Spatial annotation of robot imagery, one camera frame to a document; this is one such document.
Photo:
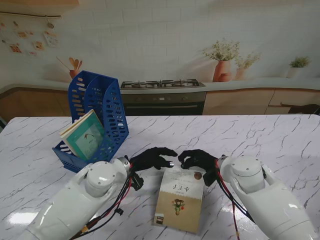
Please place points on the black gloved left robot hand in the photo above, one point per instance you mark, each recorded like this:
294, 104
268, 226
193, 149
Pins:
152, 158

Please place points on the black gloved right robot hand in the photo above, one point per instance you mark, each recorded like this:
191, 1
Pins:
200, 160

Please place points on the beige and white book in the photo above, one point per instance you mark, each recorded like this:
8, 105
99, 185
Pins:
180, 200

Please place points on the teal book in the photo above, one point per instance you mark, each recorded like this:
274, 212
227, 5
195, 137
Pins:
87, 140

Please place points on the yellow book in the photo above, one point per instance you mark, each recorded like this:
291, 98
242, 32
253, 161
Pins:
75, 125

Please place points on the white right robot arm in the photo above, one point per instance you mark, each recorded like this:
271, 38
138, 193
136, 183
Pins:
260, 192

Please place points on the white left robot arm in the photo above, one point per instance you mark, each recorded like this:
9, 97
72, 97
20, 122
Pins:
82, 197

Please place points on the blue perforated plastic file rack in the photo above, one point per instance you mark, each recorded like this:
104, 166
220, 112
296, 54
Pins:
113, 86

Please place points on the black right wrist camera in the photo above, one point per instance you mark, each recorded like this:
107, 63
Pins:
208, 178

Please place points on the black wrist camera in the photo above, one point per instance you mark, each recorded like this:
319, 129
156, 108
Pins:
208, 178
137, 181

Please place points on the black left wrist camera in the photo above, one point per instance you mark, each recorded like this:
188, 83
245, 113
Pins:
137, 181

